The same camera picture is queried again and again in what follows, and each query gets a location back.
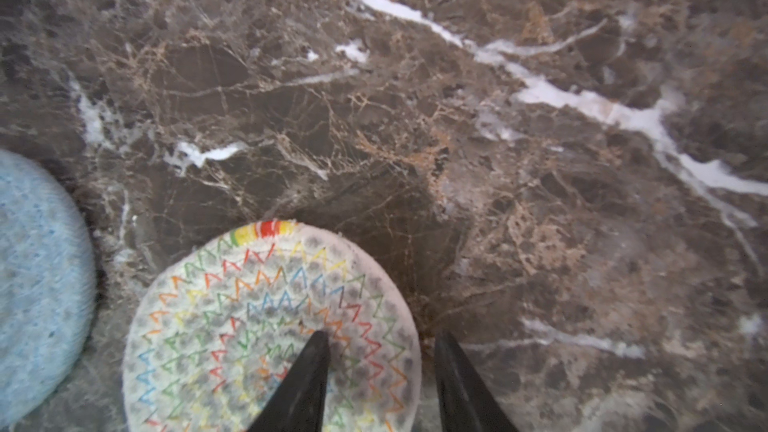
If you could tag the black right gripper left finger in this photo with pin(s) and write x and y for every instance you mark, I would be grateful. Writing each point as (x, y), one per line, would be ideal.
(298, 403)

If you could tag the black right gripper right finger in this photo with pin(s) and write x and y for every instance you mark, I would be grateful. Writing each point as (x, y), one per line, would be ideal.
(465, 402)

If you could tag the white multicolour stitched coaster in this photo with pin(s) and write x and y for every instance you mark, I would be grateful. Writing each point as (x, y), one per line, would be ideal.
(217, 332)

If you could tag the blue woven round coaster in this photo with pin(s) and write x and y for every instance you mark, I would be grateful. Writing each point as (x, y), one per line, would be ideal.
(48, 285)

